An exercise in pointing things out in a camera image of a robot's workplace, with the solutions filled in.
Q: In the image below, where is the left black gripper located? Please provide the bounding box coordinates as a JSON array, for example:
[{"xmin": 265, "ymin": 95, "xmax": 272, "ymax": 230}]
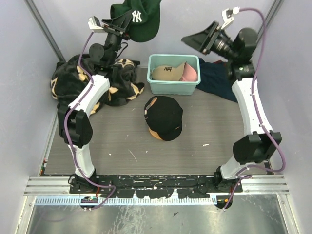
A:
[{"xmin": 102, "ymin": 10, "xmax": 139, "ymax": 65}]

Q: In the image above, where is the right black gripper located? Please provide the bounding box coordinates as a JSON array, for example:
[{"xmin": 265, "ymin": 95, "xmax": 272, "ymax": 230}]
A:
[{"xmin": 182, "ymin": 20, "xmax": 237, "ymax": 61}]

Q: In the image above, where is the green baseball cap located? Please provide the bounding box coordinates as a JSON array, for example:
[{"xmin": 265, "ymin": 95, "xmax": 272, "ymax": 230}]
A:
[{"xmin": 110, "ymin": 0, "xmax": 161, "ymax": 43}]

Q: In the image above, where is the navy blue sweater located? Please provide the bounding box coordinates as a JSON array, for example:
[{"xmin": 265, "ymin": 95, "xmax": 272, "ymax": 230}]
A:
[{"xmin": 196, "ymin": 58, "xmax": 237, "ymax": 103}]

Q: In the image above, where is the teal plastic bin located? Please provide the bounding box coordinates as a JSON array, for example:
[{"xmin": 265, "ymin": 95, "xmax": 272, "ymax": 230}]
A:
[{"xmin": 146, "ymin": 54, "xmax": 201, "ymax": 95}]

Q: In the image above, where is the black floral fleece blanket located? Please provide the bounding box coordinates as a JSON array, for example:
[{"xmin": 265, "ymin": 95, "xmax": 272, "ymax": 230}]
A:
[{"xmin": 50, "ymin": 54, "xmax": 145, "ymax": 114}]

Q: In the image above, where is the black baseball cap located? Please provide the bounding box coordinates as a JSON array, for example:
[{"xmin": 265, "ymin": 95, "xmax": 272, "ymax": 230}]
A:
[{"xmin": 144, "ymin": 96, "xmax": 183, "ymax": 141}]

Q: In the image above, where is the wooden hat stand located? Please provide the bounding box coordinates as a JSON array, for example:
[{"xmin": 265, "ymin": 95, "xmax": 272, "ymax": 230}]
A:
[{"xmin": 149, "ymin": 128, "xmax": 163, "ymax": 140}]

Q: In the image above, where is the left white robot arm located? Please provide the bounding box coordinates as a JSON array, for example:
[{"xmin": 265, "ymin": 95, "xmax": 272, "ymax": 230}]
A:
[{"xmin": 58, "ymin": 11, "xmax": 133, "ymax": 193}]

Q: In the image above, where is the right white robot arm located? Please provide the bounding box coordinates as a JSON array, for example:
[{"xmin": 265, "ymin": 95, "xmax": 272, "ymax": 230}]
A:
[{"xmin": 182, "ymin": 21, "xmax": 282, "ymax": 192}]

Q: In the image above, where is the pink baseball cap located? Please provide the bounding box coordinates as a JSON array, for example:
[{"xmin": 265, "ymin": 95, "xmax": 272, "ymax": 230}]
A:
[{"xmin": 180, "ymin": 63, "xmax": 197, "ymax": 82}]

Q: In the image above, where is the tan baseball cap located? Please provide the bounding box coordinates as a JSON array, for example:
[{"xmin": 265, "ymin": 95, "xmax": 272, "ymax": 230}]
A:
[{"xmin": 152, "ymin": 62, "xmax": 186, "ymax": 81}]

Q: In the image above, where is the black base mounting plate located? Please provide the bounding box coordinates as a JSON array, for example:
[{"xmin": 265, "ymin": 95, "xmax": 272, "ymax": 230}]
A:
[{"xmin": 68, "ymin": 175, "xmax": 238, "ymax": 199}]

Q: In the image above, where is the right aluminium corner post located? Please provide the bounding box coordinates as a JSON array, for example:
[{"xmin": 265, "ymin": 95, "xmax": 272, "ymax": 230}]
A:
[{"xmin": 265, "ymin": 0, "xmax": 284, "ymax": 28}]

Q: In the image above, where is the aluminium corner post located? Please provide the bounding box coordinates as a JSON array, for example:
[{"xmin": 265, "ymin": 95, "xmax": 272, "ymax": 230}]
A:
[
  {"xmin": 24, "ymin": 0, "xmax": 65, "ymax": 61},
  {"xmin": 265, "ymin": 0, "xmax": 284, "ymax": 28}
]

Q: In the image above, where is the left aluminium corner post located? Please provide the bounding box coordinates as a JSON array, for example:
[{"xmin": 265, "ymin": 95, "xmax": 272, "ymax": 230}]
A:
[{"xmin": 24, "ymin": 0, "xmax": 65, "ymax": 61}]

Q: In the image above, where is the aluminium front rail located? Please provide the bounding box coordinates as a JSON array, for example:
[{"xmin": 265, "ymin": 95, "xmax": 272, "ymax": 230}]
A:
[{"xmin": 24, "ymin": 175, "xmax": 290, "ymax": 196}]

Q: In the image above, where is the white slotted cable duct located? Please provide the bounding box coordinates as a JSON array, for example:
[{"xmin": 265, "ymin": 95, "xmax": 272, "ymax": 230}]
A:
[{"xmin": 35, "ymin": 196, "xmax": 217, "ymax": 206}]

